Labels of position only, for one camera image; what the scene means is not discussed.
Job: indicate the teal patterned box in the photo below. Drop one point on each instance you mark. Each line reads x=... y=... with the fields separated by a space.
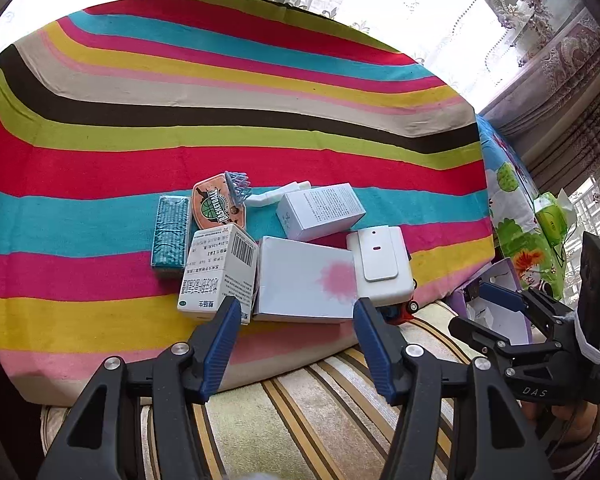
x=170 y=230

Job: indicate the white plastic piece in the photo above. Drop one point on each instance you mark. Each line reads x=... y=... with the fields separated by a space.
x=275 y=194

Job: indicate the white barcode medicine box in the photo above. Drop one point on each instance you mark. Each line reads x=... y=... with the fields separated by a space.
x=215 y=270

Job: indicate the white box with pink stain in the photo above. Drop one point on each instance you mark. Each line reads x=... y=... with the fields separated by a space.
x=300 y=280

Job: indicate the person's right hand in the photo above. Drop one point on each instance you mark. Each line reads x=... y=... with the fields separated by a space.
x=575 y=420

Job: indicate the purple cardboard box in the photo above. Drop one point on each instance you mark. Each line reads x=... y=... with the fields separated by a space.
x=500 y=272

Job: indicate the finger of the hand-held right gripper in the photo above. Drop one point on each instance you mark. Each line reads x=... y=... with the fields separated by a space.
x=502 y=297
x=480 y=337

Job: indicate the beige patterned drape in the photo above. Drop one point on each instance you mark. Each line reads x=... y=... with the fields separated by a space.
x=565 y=70

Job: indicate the pale box with fine text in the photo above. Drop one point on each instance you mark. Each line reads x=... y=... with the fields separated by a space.
x=320 y=210

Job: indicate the beige striped velvet cushion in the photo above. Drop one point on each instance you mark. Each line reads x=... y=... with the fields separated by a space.
x=305 y=420

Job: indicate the green tissue pack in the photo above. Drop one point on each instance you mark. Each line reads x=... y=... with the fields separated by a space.
x=552 y=220

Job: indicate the white plastic case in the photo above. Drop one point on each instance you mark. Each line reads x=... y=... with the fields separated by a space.
x=380 y=260

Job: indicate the blue floral bedsheet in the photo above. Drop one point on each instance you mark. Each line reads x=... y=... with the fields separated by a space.
x=510 y=200

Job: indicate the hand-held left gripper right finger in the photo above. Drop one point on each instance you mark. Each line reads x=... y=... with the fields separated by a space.
x=377 y=355

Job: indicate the red and blue toy car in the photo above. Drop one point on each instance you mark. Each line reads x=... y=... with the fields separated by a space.
x=407 y=310

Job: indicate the rainbow striped blanket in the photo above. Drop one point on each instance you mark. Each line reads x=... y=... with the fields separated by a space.
x=180 y=110

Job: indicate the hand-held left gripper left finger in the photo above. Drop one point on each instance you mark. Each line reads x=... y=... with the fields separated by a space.
x=220 y=347

